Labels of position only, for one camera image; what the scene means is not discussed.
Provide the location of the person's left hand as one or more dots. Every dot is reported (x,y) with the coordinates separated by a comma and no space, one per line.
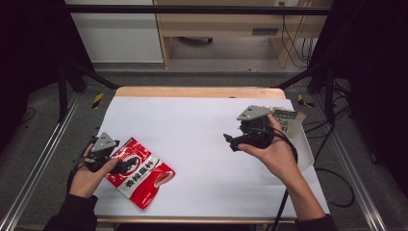
(85,183)

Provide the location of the person's right hand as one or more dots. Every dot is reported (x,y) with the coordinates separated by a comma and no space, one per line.
(279,157)

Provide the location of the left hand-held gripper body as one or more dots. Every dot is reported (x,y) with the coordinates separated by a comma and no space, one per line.
(100,154)

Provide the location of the clear plastic container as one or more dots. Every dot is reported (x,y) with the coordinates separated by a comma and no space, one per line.
(306,150)

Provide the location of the black metal stand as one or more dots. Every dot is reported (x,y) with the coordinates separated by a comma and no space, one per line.
(329,96)
(62,96)

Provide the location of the white paper sheet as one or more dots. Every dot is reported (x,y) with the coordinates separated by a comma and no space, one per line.
(192,128)

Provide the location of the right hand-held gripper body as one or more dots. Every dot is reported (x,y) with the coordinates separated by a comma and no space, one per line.
(256,134)

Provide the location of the yellow and black tape piece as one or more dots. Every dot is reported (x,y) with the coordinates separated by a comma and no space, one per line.
(303,101)
(97,100)

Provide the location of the beige packet with green label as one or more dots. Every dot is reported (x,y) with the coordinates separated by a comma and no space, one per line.
(290,123)

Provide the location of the white cabinet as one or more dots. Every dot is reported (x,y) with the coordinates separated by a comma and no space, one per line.
(122,38)

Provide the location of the red and white snack packet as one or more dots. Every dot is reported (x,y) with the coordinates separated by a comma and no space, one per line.
(144,183)

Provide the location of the aluminium floor rail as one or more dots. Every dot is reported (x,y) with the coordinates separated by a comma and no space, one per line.
(38,163)
(352,173)

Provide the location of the wooden desk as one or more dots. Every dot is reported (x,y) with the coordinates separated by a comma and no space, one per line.
(224,25)

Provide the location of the black horizontal bar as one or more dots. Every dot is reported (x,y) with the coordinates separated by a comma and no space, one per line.
(192,9)

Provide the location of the wooden table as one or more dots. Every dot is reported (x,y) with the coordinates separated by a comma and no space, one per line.
(198,92)

